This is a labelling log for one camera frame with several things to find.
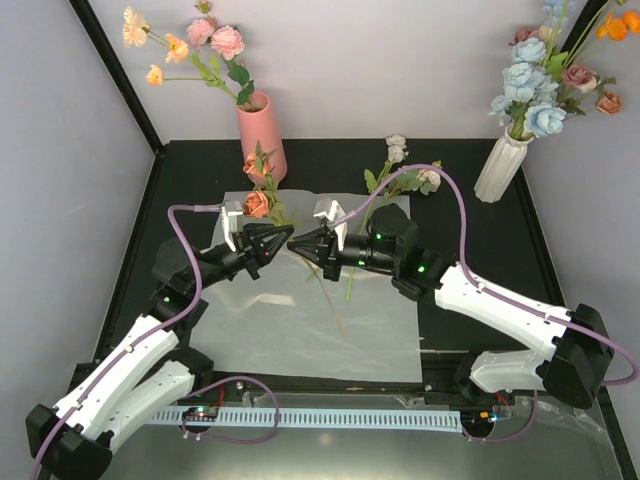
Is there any pink peony flower stem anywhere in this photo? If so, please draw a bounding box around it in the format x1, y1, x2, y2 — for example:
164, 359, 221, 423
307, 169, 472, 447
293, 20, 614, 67
186, 1, 261, 112

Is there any circuit board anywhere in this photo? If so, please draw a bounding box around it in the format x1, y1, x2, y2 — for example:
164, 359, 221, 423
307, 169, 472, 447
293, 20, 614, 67
460, 410, 512, 425
182, 406, 218, 425

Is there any left black frame post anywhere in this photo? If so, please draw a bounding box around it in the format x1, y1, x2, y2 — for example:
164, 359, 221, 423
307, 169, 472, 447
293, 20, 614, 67
69, 0, 163, 154

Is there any white slotted cable duct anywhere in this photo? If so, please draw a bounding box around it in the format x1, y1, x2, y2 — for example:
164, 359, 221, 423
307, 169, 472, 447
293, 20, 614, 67
149, 406, 462, 433

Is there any black frame post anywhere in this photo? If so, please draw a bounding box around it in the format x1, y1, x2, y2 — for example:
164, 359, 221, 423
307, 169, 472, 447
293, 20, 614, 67
69, 0, 163, 154
561, 0, 609, 52

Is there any right black frame post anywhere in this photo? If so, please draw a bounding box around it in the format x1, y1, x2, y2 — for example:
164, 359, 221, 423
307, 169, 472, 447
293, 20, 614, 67
561, 0, 609, 52

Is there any purple cable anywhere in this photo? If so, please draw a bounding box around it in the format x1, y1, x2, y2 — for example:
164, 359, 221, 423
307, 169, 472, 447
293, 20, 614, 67
324, 163, 640, 445
29, 202, 281, 480

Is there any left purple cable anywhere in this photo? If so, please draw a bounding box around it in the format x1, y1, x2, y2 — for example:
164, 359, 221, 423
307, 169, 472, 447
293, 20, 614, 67
29, 202, 281, 480

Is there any left circuit board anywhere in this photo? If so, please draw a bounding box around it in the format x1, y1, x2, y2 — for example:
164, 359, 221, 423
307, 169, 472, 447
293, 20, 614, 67
182, 406, 218, 425

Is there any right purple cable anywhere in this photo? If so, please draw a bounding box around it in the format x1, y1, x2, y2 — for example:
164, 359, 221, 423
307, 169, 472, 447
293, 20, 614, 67
324, 163, 640, 445

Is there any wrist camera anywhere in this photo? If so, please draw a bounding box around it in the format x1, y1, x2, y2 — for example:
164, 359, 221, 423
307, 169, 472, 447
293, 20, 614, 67
313, 197, 348, 252
220, 201, 244, 252

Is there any black aluminium rail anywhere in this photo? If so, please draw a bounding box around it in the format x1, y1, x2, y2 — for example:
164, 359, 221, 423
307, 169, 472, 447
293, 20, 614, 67
213, 371, 457, 394

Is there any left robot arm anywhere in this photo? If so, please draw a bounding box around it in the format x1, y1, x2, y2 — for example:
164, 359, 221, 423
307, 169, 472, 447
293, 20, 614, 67
26, 223, 293, 479

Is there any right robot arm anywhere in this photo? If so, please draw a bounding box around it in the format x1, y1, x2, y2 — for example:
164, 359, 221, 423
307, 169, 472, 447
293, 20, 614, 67
288, 205, 614, 409

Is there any right circuit board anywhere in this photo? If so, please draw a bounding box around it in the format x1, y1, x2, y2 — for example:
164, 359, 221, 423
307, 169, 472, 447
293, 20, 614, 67
460, 410, 512, 425

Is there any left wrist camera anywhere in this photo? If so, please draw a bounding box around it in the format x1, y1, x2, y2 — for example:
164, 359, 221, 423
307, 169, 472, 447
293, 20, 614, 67
220, 201, 244, 252

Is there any rust orange rose stem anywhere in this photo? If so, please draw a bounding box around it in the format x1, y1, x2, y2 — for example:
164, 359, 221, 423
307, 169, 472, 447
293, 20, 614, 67
242, 140, 349, 339

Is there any pink cylindrical vase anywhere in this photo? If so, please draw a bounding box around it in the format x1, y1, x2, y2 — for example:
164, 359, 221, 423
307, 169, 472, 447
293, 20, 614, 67
236, 91, 287, 181

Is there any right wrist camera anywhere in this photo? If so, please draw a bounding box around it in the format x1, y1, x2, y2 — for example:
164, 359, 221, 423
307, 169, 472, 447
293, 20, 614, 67
313, 197, 348, 252

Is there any cream rosebud flower stem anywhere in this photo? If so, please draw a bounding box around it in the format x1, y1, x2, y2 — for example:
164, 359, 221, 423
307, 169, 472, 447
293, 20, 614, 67
364, 160, 441, 205

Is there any white ribbed vase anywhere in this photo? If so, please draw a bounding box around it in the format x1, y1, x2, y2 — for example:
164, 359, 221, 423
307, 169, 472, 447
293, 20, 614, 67
474, 127, 534, 203

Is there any blue and pink flower arrangement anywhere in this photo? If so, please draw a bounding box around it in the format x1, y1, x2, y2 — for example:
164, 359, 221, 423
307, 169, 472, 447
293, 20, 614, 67
489, 1, 639, 142

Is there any orange poppy flower stem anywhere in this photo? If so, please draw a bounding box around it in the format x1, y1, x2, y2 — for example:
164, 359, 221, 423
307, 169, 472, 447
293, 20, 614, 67
122, 5, 241, 104

